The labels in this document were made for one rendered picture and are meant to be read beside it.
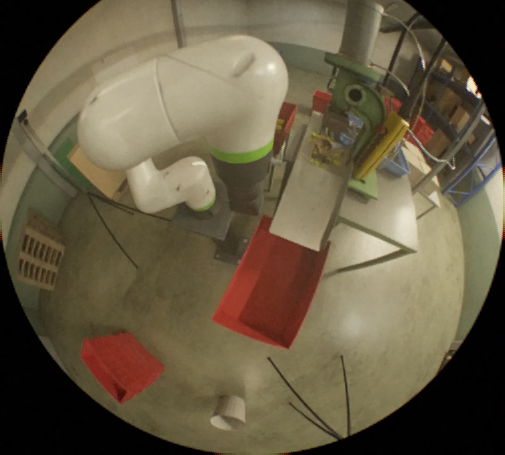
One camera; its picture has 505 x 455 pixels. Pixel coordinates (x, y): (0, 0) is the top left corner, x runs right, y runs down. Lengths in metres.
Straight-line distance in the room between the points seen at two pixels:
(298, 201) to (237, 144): 0.57
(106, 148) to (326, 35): 8.88
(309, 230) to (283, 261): 0.33
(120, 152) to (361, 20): 0.65
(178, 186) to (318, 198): 0.57
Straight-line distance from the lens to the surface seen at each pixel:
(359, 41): 0.62
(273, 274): 0.96
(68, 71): 4.46
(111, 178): 2.52
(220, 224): 0.63
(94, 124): 0.15
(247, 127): 0.15
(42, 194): 4.57
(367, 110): 0.71
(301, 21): 9.09
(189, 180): 0.47
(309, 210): 0.71
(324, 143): 0.86
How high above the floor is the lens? 1.50
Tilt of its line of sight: 61 degrees down
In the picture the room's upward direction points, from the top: 1 degrees counter-clockwise
